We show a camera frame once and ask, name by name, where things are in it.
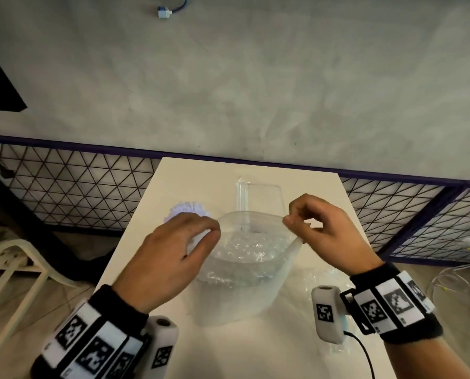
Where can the person's right hand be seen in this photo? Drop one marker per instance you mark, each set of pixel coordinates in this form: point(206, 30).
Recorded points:
point(337, 240)

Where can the person's left hand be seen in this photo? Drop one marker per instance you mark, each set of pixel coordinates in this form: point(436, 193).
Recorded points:
point(168, 260)

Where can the clear plastic bag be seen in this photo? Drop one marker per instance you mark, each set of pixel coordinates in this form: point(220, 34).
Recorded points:
point(310, 278)

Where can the cluster of white straws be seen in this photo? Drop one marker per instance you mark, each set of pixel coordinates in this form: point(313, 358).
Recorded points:
point(187, 209)

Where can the pack of straws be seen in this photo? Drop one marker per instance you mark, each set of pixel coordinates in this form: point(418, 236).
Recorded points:
point(242, 280)

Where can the clear acrylic sign stand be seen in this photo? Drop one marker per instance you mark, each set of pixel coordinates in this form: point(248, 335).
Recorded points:
point(262, 197)

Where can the black marker wristband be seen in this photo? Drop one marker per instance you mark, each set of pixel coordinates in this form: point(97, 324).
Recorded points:
point(392, 307)
point(93, 343)

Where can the white plastic chair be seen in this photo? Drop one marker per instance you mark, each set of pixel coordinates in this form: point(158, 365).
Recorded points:
point(22, 248)

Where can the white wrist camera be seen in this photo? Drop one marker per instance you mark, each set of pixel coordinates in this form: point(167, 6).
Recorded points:
point(327, 315)
point(162, 347)

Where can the dark wooden post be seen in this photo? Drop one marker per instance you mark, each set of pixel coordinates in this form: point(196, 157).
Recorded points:
point(18, 217)

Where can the white wall connector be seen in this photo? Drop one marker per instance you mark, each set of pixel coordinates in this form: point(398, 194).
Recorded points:
point(164, 12)

